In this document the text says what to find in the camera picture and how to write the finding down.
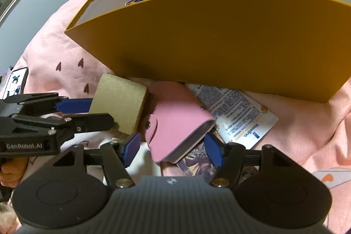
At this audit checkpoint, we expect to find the smartphone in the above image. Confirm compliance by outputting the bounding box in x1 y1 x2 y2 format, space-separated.
1 67 29 99

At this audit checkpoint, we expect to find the dark purple card box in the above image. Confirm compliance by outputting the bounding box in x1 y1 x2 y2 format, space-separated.
175 146 247 182

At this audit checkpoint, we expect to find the person's left hand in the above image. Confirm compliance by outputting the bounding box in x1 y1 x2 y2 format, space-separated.
0 159 29 186

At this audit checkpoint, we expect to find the beige fluffy rug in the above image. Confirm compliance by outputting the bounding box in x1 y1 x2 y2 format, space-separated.
0 202 18 234

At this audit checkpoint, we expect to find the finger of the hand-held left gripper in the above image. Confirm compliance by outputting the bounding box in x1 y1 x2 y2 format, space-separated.
10 113 115 142
3 92 94 114

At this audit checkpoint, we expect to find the pink printed blanket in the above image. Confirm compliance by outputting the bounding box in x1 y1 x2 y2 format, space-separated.
7 0 351 234

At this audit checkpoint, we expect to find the pink card holder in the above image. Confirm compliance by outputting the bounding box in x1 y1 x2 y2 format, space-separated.
144 83 217 164

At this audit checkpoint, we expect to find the white printed sachet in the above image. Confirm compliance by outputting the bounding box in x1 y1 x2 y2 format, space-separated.
184 82 279 149

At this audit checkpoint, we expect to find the yellow cardboard box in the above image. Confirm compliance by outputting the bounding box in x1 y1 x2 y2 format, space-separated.
64 0 351 104

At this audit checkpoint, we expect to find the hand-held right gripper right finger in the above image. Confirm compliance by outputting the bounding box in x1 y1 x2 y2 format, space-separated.
204 133 295 187

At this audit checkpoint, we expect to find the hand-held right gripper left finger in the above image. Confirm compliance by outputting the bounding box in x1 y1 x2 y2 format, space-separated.
52 132 141 188

